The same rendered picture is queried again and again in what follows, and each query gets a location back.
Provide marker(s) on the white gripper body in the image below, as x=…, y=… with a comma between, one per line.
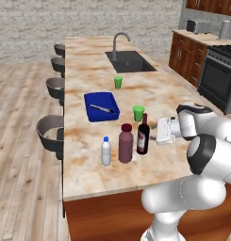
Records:
x=165, y=131

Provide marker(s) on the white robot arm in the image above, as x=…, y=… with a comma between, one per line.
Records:
x=195, y=185

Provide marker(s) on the dark red wine bottle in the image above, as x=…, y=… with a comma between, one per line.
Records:
x=143, y=138

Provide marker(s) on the green cup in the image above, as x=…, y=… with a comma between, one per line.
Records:
x=118, y=82
x=138, y=113

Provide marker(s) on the maroon juice bottle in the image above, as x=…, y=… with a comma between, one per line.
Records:
x=125, y=144

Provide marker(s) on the white water bottle blue cap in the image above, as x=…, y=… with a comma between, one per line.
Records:
x=106, y=152

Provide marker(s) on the grey knife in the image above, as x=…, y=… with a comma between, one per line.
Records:
x=101, y=108

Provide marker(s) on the blue rectangular tray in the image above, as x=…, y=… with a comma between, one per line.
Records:
x=101, y=106

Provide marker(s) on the dark sink basin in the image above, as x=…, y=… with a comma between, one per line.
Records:
x=130, y=61

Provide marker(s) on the black and silver oven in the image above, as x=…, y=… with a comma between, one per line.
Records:
x=218, y=78

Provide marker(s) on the brown wooden base cupboards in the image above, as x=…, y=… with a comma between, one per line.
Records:
x=186, y=58

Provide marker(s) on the brown wooden island cabinet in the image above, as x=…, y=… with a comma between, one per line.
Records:
x=120, y=216

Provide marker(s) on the grey tap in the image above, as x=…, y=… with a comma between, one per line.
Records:
x=117, y=44

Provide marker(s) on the silver toaster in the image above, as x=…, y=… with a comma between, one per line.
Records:
x=198, y=26

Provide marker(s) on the grey cylindrical canister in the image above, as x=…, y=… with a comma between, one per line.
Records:
x=224, y=29

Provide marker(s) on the brown wooden wall cupboards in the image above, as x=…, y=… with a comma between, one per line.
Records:
x=211, y=6

